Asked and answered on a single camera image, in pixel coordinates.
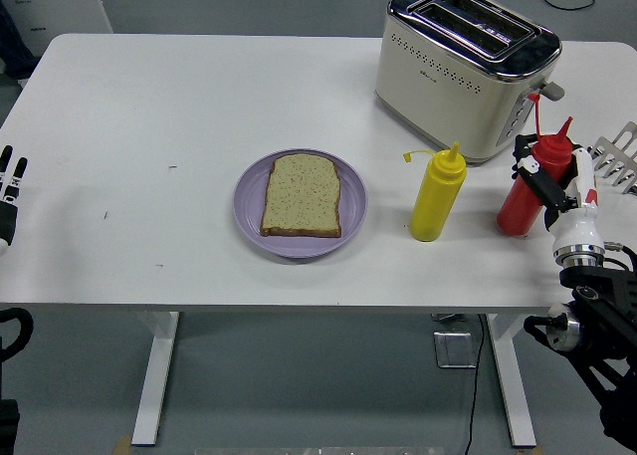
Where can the person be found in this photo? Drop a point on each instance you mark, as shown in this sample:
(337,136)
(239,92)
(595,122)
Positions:
(12,47)

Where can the white table leg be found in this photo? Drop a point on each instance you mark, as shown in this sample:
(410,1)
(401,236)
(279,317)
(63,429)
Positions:
(156,375)
(512,375)

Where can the white ribbed appliance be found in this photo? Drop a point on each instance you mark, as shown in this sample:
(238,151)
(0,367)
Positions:
(60,12)

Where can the red squeeze bottle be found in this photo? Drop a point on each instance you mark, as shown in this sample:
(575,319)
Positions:
(515,211)

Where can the silver metal toast rack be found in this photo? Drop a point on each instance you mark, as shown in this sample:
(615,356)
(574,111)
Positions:
(619,156)

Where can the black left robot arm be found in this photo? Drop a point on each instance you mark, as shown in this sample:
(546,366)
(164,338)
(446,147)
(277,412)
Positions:
(6,425)

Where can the slice of bread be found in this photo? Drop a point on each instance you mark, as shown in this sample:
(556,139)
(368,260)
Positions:
(303,196)

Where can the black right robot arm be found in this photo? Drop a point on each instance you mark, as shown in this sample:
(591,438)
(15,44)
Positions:
(604,305)

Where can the purple round plate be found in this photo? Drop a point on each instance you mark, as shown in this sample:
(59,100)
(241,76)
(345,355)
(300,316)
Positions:
(249,201)

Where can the yellow squeeze bottle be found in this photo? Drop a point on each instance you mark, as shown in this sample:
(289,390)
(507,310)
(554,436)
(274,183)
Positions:
(438,196)

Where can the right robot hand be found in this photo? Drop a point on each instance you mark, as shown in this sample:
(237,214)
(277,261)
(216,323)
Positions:
(577,226)

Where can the cream and chrome toaster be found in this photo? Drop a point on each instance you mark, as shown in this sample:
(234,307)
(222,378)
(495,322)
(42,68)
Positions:
(438,81)

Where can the metal floor socket plate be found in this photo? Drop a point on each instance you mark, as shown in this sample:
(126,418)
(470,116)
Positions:
(454,349)

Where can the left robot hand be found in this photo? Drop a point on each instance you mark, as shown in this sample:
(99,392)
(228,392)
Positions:
(7,216)

